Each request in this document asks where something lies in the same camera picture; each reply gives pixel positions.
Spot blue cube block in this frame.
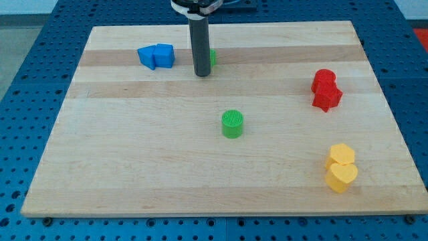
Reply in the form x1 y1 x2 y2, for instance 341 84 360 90
153 44 175 68

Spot green block behind rod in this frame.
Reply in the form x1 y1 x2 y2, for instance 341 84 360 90
210 49 217 67

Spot yellow hexagon block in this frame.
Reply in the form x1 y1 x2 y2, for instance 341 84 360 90
325 143 355 169

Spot wooden board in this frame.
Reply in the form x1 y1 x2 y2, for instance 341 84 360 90
21 21 427 218

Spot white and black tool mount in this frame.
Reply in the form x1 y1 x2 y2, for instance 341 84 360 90
171 0 223 17

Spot red star block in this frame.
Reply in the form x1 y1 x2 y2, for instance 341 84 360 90
312 83 343 112

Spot yellow heart block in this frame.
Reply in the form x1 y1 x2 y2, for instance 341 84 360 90
324 163 358 193

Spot green cylinder block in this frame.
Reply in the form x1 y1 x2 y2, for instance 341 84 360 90
221 110 243 139

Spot blue triangle block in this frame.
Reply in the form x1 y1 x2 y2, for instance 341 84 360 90
137 45 156 70

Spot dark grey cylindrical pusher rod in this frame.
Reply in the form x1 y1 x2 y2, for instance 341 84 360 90
189 17 211 77

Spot red cylinder block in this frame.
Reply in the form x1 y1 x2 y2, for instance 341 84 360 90
311 69 336 93

